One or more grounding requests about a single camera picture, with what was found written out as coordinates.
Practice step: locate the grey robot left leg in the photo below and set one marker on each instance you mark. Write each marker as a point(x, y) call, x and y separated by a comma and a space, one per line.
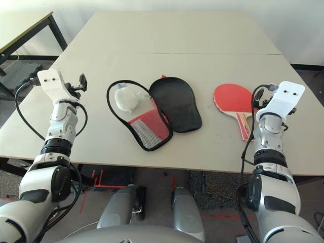
point(114, 210)

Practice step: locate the dark grey foam floor mat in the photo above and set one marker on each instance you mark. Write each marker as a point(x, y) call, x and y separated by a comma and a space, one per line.
point(17, 73)

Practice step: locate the red ping-pong paddle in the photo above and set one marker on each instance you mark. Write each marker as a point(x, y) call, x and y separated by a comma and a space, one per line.
point(233, 97)

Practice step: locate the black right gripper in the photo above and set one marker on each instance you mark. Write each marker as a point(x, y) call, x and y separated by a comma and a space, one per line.
point(266, 102)

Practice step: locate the beige side table black frame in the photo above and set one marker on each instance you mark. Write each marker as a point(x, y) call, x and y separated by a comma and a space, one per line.
point(25, 27)

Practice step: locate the grey robot torso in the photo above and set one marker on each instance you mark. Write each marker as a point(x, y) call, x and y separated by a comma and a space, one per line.
point(126, 235)

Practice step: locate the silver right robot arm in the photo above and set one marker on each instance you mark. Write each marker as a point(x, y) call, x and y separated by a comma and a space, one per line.
point(270, 141)

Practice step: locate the grey robot right leg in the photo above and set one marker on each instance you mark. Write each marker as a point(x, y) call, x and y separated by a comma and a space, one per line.
point(187, 215)

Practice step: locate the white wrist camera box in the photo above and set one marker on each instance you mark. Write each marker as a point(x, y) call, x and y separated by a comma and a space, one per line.
point(50, 83)
point(283, 101)

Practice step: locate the grey robot leg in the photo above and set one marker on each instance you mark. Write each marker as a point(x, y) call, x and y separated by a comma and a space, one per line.
point(114, 210)
point(187, 215)

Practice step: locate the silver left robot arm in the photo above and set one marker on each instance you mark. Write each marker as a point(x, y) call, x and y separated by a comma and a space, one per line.
point(60, 121)

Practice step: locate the brown speckled floor mat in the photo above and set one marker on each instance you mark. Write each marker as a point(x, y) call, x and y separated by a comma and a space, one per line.
point(10, 182)

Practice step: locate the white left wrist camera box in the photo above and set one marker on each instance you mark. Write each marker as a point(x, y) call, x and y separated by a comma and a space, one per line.
point(50, 83)

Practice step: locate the small grey floor box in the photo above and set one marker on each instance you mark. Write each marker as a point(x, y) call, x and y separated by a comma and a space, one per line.
point(244, 239)

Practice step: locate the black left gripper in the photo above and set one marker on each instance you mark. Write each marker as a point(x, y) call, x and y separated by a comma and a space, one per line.
point(74, 90)

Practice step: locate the dark speckled floor mat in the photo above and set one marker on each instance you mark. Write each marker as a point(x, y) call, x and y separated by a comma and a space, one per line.
point(215, 189)

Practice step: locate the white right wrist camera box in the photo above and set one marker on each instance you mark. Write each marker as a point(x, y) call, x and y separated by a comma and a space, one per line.
point(283, 101)

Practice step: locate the red black paddle case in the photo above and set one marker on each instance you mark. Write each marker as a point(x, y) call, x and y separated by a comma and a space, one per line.
point(177, 106)

